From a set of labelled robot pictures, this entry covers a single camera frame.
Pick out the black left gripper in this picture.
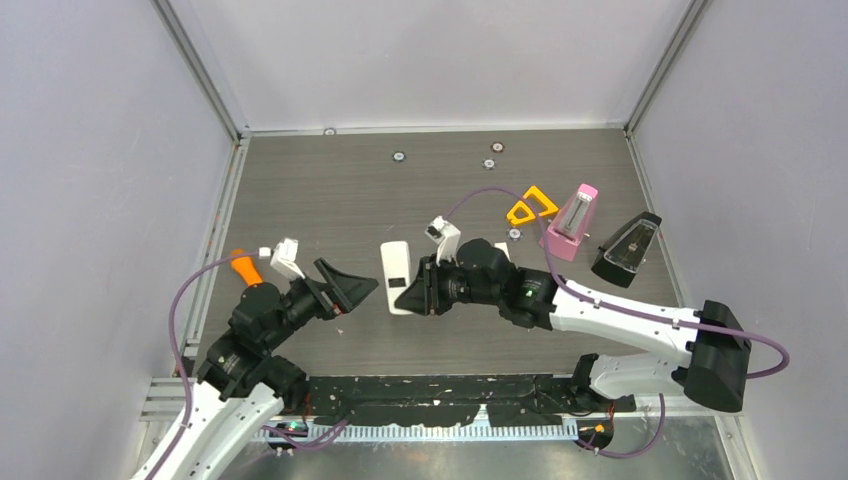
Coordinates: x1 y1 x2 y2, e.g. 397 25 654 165
265 256 378 349

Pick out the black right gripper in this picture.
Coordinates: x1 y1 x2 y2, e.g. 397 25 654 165
397 253 501 317

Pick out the white remote control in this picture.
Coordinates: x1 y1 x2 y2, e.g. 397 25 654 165
380 241 412 316

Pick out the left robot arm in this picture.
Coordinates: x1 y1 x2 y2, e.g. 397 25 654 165
134 258 379 479

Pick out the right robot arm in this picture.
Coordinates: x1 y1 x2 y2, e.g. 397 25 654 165
392 239 751 413

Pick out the slim white black remote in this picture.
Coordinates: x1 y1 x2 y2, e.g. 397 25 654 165
494 242 511 259

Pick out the pink metronome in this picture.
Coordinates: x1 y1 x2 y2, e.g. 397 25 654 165
538 184 599 261

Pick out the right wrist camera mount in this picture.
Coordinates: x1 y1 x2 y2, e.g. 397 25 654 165
425 216 461 265

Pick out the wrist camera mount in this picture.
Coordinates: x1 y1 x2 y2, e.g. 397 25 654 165
425 216 461 265
258 237 306 281

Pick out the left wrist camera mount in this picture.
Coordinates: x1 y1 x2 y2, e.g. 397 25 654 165
258 237 306 281

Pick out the orange handle tool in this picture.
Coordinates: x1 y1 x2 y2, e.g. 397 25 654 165
229 249 264 287

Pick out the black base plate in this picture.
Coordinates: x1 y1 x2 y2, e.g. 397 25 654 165
309 374 636 427

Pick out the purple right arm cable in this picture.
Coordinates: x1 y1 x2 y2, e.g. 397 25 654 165
443 187 791 462

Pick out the yellow triangular plastic frame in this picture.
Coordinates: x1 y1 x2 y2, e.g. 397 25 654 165
506 185 560 227

